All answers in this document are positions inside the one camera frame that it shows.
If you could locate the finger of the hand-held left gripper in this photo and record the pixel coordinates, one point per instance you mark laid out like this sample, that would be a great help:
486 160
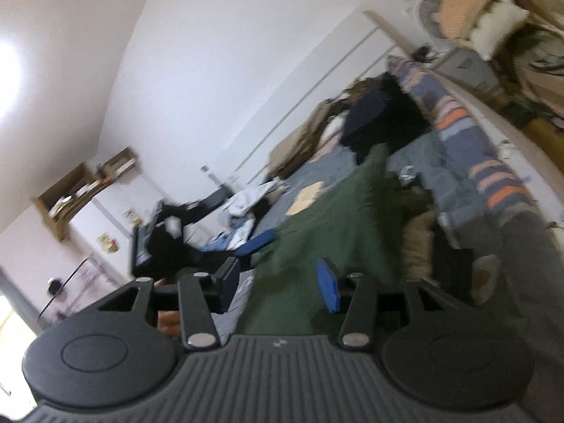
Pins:
255 243

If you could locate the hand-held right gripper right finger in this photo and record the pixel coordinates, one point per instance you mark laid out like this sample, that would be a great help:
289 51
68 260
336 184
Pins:
330 284

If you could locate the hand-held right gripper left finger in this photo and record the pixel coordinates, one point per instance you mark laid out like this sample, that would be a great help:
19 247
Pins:
229 284

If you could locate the dark green t-shirt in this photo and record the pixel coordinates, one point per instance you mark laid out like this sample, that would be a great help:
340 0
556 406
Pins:
308 229

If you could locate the black metal clothes rack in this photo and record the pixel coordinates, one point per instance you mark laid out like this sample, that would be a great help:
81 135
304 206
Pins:
66 280

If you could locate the brown folded clothes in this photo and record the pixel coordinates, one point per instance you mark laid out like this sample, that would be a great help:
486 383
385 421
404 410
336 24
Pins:
299 141

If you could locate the stack of black folded clothes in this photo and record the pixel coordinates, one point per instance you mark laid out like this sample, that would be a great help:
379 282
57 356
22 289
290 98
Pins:
383 114

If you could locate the beige folded clothes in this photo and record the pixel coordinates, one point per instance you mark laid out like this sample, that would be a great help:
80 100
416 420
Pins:
480 13

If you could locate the light grey hoodie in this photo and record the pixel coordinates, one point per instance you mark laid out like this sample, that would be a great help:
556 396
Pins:
251 198

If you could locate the cartoon wardrobe sticker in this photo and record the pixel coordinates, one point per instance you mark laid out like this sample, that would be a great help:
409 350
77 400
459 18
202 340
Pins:
108 243

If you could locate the white wardrobe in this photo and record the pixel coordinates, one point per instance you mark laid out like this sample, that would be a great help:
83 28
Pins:
88 264

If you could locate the cardboard box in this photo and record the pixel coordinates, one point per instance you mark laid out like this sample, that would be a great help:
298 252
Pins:
66 198
116 165

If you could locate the black hat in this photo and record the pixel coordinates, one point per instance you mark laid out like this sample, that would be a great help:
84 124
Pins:
55 286

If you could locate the grey printed quilt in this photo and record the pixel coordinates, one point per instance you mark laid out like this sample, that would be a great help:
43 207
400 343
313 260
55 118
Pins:
423 154

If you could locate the white bed headboard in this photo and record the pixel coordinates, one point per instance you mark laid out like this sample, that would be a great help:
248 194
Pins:
317 88

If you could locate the striped cloth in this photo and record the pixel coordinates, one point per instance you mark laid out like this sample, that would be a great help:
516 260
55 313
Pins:
458 132

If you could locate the white fan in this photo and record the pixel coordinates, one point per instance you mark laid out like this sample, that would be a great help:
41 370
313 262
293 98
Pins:
429 13

